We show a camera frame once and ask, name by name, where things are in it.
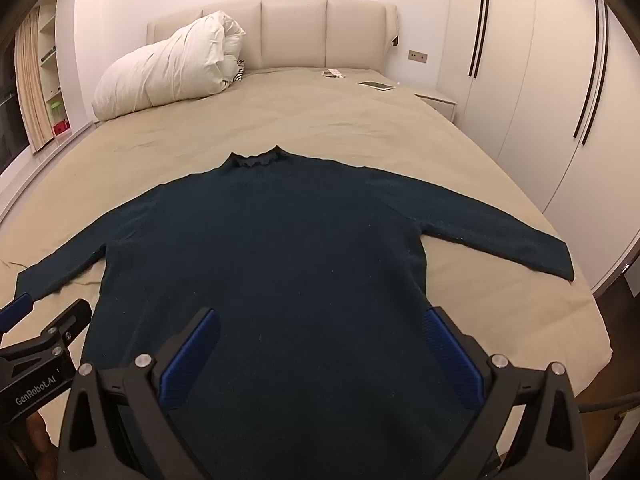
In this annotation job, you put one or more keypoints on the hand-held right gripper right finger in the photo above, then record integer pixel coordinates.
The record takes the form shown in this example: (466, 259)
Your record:
(450, 355)

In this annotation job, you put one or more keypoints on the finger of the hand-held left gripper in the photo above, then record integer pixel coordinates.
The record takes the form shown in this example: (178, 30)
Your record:
(15, 312)
(70, 322)

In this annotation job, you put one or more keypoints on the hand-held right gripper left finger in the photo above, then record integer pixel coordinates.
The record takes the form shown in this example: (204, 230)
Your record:
(192, 360)

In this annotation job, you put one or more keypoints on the dark teal sweater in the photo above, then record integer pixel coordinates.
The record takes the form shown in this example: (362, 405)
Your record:
(275, 260)

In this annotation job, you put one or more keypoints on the person's left hand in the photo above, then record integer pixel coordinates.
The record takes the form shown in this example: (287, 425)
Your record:
(39, 437)

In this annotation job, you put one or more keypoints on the red box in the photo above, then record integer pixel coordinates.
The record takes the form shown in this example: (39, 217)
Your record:
(61, 127)

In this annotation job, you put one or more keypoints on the green container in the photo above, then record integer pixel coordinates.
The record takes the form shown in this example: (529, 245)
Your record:
(55, 110)

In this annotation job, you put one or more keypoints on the beige curtain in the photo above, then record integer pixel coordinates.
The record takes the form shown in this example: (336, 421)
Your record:
(32, 80)

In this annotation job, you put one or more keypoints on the white nightstand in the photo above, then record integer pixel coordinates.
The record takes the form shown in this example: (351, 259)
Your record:
(437, 102)

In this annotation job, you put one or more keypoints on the bed with beige sheet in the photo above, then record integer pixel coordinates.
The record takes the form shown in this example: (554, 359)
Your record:
(350, 120)

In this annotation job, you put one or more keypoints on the white rolled duvet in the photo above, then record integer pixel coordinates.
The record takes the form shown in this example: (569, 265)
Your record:
(165, 67)

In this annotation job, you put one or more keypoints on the white tablet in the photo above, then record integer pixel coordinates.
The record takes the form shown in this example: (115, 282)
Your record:
(376, 85)

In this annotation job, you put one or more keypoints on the white wardrobe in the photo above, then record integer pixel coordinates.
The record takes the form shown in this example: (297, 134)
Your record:
(540, 85)

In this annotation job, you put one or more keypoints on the black white striped pillow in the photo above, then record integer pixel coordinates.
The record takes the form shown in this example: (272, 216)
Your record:
(239, 72)

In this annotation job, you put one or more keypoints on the small remote control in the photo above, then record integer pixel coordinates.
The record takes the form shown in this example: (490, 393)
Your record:
(334, 73)

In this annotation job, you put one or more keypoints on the beige padded headboard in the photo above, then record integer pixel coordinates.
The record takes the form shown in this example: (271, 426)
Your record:
(295, 30)

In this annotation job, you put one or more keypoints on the white wall shelf unit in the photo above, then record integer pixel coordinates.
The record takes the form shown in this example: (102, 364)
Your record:
(52, 60)

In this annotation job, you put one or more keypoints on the brass wall socket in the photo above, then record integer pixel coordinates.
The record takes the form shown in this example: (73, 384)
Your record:
(418, 56)

